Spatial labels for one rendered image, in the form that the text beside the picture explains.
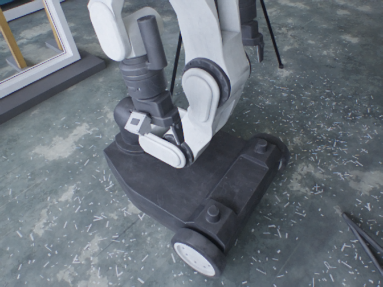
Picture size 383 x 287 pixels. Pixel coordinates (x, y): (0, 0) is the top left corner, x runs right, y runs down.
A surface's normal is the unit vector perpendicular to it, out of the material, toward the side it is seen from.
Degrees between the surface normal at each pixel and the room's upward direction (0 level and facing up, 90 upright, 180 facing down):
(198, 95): 90
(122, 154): 0
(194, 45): 90
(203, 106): 90
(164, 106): 79
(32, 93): 0
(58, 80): 0
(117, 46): 90
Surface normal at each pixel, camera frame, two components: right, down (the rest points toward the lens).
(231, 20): -0.57, 0.60
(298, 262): -0.03, -0.69
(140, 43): 0.80, 0.25
